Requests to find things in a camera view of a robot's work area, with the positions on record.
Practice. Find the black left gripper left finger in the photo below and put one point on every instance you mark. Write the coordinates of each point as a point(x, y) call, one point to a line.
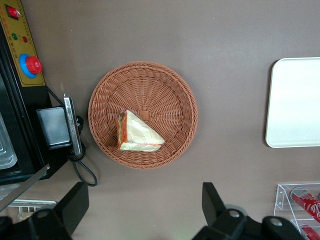
point(72, 205)

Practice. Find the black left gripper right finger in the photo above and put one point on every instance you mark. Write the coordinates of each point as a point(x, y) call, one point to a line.
point(215, 205)

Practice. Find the triangle sandwich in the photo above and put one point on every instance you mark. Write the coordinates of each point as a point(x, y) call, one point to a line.
point(137, 135)

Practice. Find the brown wicker basket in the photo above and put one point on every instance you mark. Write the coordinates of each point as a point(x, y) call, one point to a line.
point(162, 87)

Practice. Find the cream plastic tray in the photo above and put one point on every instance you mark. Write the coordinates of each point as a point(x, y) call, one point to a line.
point(295, 100)

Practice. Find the clear acrylic bottle rack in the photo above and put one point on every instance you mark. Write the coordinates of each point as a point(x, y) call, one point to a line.
point(282, 197)

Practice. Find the black sealing machine yellow panel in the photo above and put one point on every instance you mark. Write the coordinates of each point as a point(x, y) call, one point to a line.
point(27, 140)

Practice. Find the clear plastic container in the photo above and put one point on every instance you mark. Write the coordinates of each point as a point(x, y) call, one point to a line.
point(6, 140)

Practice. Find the red cola bottle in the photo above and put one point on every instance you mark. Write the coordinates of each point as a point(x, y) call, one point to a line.
point(311, 232)
point(308, 203)

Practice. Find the red emergency stop button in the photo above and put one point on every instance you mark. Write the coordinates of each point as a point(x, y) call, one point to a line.
point(33, 65)

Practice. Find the red rocker switch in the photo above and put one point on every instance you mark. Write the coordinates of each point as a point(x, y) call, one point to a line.
point(13, 12)

